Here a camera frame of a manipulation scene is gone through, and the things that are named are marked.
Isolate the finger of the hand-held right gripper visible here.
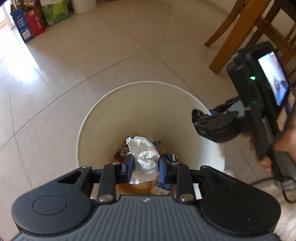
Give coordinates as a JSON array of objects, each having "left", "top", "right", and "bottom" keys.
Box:
[
  {"left": 191, "top": 97, "right": 242, "bottom": 122},
  {"left": 194, "top": 111, "right": 249, "bottom": 143}
]

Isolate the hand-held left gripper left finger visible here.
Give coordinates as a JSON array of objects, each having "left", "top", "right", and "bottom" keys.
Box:
[{"left": 57, "top": 155, "right": 136, "bottom": 204}]

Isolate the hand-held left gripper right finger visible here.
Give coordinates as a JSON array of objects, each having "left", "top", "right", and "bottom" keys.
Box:
[{"left": 158, "top": 158, "right": 236, "bottom": 204}]

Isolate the white tissue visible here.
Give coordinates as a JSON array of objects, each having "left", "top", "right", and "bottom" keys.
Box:
[{"left": 126, "top": 136, "right": 161, "bottom": 185}]

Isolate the white plastic bin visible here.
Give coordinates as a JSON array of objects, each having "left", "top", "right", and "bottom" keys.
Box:
[{"left": 76, "top": 81, "right": 226, "bottom": 200}]

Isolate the person's right hand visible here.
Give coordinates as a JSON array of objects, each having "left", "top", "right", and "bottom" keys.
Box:
[{"left": 249, "top": 126, "right": 296, "bottom": 172}]

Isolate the reddish brown snack packet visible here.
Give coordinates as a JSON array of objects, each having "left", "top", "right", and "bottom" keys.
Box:
[{"left": 113, "top": 141, "right": 132, "bottom": 164}]

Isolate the blue white carton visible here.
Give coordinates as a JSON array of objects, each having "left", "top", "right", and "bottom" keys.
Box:
[{"left": 150, "top": 153, "right": 179, "bottom": 196}]

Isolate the wooden chair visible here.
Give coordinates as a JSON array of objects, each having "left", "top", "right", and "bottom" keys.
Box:
[{"left": 205, "top": 0, "right": 296, "bottom": 75}]

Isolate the person's white clothing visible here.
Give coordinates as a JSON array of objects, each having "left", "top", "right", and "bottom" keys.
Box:
[{"left": 273, "top": 199, "right": 296, "bottom": 241}]

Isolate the white cylinder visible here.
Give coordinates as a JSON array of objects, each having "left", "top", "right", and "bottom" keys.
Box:
[{"left": 71, "top": 0, "right": 97, "bottom": 14}]

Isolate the green bag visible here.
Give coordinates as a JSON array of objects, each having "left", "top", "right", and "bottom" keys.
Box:
[{"left": 41, "top": 0, "right": 70, "bottom": 26}]

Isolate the red box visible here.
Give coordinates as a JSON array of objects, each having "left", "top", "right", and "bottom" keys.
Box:
[{"left": 25, "top": 6, "right": 46, "bottom": 37}]

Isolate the blue box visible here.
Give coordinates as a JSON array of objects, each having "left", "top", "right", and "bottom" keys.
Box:
[{"left": 10, "top": 9, "right": 35, "bottom": 44}]

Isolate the black cable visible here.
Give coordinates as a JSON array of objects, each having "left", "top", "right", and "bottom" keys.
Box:
[{"left": 251, "top": 177, "right": 295, "bottom": 205}]

